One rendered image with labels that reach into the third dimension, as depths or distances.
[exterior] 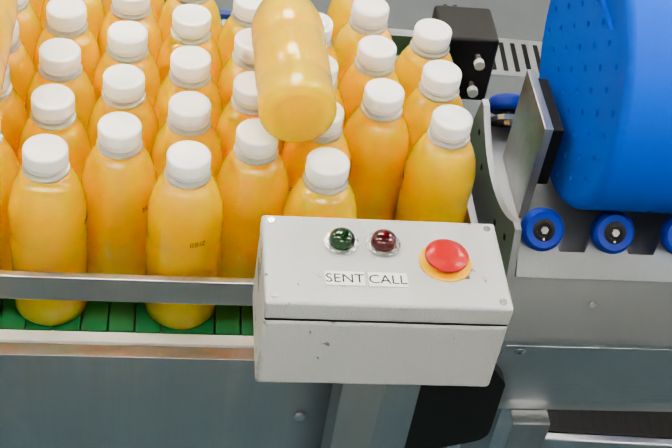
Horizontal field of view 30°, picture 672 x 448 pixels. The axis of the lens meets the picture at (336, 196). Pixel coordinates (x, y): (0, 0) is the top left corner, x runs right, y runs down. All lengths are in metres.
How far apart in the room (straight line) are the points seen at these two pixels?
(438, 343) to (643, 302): 0.40
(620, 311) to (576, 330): 0.05
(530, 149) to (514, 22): 2.06
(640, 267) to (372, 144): 0.33
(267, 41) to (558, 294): 0.42
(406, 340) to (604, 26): 0.39
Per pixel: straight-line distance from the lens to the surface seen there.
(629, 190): 1.24
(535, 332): 1.36
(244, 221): 1.16
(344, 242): 1.02
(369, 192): 1.24
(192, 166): 1.09
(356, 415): 1.15
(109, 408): 1.26
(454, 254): 1.03
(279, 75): 1.10
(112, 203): 1.15
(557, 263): 1.32
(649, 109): 1.18
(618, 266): 1.34
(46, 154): 1.10
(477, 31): 1.48
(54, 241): 1.14
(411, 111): 1.25
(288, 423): 1.28
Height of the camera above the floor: 1.82
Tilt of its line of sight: 42 degrees down
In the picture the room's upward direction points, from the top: 9 degrees clockwise
